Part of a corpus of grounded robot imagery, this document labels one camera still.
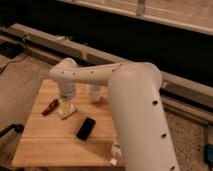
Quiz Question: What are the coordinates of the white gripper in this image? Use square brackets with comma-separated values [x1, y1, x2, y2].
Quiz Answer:
[58, 83, 76, 116]

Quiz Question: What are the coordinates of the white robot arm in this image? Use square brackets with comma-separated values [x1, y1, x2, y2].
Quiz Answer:
[49, 58, 180, 171]

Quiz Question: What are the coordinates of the white sponge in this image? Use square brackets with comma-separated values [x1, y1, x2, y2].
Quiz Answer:
[59, 110, 72, 120]

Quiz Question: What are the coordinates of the red brown marker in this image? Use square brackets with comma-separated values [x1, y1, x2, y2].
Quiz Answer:
[42, 99, 59, 116]

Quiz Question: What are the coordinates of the white cup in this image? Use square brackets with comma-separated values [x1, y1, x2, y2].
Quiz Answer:
[87, 84, 101, 103]

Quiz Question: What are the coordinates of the wooden board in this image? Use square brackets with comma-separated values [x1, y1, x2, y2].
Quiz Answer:
[12, 79, 116, 167]

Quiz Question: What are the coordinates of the white squeeze tube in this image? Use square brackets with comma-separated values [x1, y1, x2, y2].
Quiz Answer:
[110, 142, 122, 166]

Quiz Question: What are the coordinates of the black device on floor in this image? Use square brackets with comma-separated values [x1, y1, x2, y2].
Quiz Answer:
[0, 42, 24, 59]

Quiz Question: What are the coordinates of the blue object at right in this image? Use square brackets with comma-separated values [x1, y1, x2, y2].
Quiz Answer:
[204, 144, 213, 164]

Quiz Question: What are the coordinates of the black clamp handle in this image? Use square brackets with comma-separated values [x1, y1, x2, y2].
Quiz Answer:
[0, 124, 24, 137]

